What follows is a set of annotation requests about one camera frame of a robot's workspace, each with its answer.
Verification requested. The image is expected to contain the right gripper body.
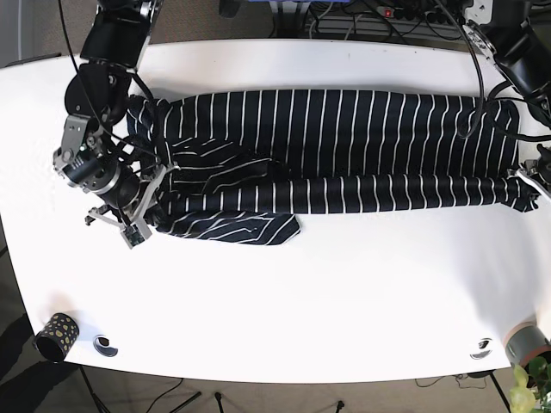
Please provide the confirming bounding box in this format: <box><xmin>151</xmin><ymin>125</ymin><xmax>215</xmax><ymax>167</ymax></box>
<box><xmin>84</xmin><ymin>163</ymin><xmax>178</xmax><ymax>249</ymax></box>

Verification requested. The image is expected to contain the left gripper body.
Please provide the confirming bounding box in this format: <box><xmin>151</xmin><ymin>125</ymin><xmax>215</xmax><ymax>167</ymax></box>
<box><xmin>507</xmin><ymin>146</ymin><xmax>550</xmax><ymax>203</ymax></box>

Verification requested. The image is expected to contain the black white striped T-shirt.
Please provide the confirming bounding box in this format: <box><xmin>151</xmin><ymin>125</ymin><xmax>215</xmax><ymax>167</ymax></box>
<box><xmin>127</xmin><ymin>89</ymin><xmax>537</xmax><ymax>246</ymax></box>

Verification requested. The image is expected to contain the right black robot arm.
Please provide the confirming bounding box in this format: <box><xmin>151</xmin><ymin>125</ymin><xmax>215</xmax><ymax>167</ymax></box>
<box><xmin>53</xmin><ymin>1</ymin><xmax>177</xmax><ymax>248</ymax></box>

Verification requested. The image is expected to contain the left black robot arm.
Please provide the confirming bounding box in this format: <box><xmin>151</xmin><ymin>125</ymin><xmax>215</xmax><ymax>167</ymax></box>
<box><xmin>461</xmin><ymin>1</ymin><xmax>550</xmax><ymax>203</ymax></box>

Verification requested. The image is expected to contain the left metal table grommet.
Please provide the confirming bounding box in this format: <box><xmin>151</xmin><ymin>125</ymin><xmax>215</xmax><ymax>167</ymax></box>
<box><xmin>93</xmin><ymin>336</ymin><xmax>118</xmax><ymax>357</ymax></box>

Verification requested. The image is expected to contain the metal table grommet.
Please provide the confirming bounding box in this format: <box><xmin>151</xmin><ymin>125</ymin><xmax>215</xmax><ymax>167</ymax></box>
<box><xmin>93</xmin><ymin>336</ymin><xmax>118</xmax><ymax>357</ymax></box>
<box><xmin>468</xmin><ymin>337</ymin><xmax>494</xmax><ymax>361</ymax></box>

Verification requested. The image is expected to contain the black floral cup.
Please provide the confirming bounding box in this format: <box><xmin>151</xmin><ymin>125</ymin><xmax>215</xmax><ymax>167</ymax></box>
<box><xmin>33</xmin><ymin>312</ymin><xmax>80</xmax><ymax>363</ymax></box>

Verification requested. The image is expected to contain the grey plant pot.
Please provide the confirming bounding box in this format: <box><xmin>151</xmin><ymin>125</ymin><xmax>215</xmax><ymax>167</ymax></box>
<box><xmin>503</xmin><ymin>322</ymin><xmax>550</xmax><ymax>367</ymax></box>

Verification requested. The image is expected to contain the right metal table grommet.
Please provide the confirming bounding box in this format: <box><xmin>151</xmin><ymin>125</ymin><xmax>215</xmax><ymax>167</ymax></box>
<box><xmin>468</xmin><ymin>337</ymin><xmax>494</xmax><ymax>361</ymax></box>

